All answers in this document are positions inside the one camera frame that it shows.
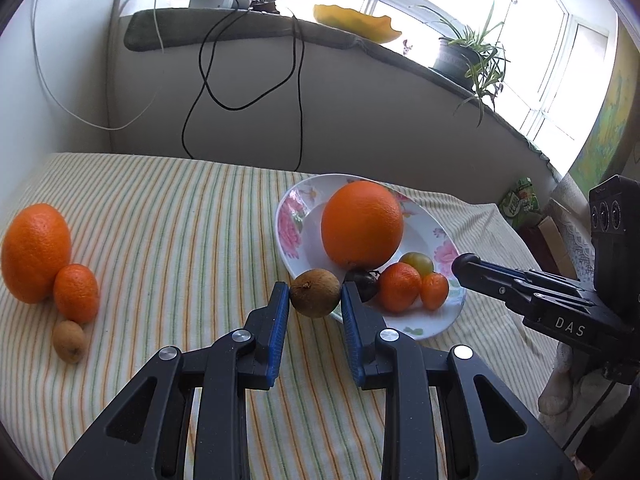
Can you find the potted spider plant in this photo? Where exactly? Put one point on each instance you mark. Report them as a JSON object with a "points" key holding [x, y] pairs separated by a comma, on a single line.
{"points": [[452, 57]]}

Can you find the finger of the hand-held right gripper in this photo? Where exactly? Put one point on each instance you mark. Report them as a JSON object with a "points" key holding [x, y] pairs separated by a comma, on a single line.
{"points": [[495, 280]]}

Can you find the large orange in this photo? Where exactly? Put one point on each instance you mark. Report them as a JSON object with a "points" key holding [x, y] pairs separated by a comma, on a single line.
{"points": [[362, 225], [35, 252]]}

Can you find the white lace cloth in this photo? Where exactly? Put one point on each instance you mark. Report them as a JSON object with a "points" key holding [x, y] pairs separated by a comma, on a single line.
{"points": [[575, 240]]}

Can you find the wall map poster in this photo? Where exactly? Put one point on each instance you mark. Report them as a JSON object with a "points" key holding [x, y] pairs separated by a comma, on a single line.
{"points": [[605, 130]]}

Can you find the brown cardboard box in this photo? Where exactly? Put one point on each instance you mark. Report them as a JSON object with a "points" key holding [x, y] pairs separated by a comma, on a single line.
{"points": [[552, 237]]}

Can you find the grey windowsill cover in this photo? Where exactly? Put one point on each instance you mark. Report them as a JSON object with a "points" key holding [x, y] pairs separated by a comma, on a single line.
{"points": [[150, 30]]}

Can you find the dark plum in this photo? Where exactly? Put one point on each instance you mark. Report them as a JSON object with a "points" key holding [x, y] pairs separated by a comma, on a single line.
{"points": [[364, 285]]}

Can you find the yellow bowl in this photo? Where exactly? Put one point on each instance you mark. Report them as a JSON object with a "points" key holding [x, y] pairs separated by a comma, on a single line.
{"points": [[360, 22]]}

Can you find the mandarin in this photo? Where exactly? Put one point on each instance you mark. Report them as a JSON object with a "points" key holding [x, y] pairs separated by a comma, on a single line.
{"points": [[76, 293], [398, 287]]}

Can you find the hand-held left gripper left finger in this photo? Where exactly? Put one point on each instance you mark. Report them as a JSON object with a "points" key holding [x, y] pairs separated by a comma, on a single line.
{"points": [[278, 330]]}

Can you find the small tan fruit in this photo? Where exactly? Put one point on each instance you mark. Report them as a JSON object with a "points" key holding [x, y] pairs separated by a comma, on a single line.
{"points": [[68, 341]]}

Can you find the floral white plate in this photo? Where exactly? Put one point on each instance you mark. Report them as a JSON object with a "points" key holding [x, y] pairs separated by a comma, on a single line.
{"points": [[292, 222]]}

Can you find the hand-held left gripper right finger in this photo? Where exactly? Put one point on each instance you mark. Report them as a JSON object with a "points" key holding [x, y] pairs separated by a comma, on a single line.
{"points": [[352, 335]]}

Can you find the striped cloth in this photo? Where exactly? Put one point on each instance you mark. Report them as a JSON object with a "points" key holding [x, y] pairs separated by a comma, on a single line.
{"points": [[175, 235]]}

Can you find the small potted plant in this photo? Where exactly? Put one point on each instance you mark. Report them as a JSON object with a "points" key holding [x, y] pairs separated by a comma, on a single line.
{"points": [[264, 4]]}

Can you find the brown kiwi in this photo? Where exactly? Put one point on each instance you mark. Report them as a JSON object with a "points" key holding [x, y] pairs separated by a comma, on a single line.
{"points": [[315, 293]]}

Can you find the small orange kumquat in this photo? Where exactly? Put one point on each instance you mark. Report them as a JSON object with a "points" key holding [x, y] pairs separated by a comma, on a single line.
{"points": [[434, 291]]}

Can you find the green snack packet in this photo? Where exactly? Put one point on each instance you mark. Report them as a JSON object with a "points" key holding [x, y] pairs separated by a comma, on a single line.
{"points": [[520, 202]]}

